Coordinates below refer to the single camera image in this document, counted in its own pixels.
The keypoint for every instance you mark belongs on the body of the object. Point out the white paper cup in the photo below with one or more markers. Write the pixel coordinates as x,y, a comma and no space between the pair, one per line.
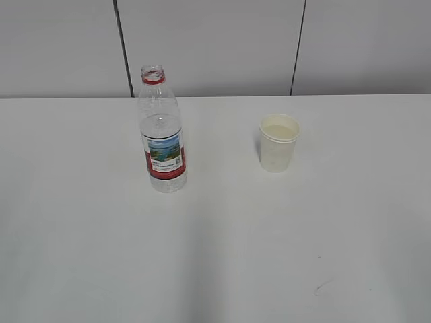
278,136

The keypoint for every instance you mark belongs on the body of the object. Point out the clear water bottle red label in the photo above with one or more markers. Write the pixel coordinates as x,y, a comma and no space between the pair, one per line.
161,131

